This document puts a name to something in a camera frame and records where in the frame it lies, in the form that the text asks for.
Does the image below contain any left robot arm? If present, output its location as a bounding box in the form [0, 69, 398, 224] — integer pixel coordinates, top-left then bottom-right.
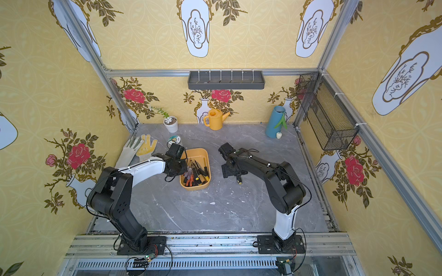
[86, 144, 187, 254]

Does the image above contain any yellow storage box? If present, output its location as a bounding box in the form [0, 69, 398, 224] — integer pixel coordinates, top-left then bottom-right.
[180, 148, 211, 191]

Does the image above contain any teal vase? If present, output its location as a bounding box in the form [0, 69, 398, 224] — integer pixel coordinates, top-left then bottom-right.
[265, 106, 287, 139]

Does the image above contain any white flower pot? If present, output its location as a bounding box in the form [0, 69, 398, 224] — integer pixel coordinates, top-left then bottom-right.
[163, 116, 178, 133]

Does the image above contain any black wire basket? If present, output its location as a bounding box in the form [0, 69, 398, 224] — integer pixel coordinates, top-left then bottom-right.
[297, 72, 359, 151]

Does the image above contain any grey wall shelf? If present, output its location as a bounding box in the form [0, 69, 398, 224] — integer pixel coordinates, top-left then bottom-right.
[188, 70, 265, 90]

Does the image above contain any yellow dotted work glove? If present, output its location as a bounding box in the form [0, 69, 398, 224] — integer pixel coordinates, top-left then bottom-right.
[136, 135, 158, 162]

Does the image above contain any sunflower seed jar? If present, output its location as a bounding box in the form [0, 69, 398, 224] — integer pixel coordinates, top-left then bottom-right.
[168, 135, 181, 146]

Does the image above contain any yellow watering can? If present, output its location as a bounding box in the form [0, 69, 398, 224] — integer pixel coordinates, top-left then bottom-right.
[203, 109, 230, 131]

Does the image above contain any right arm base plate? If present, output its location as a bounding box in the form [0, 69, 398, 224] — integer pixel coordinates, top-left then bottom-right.
[253, 234, 306, 254]

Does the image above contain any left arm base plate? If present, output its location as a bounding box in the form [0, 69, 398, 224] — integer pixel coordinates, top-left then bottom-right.
[117, 236, 167, 256]

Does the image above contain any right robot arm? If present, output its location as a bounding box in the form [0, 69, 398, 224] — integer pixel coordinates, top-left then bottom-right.
[219, 143, 307, 243]

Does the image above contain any long white leather glove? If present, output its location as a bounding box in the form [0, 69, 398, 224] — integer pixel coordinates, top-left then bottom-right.
[115, 135, 144, 169]

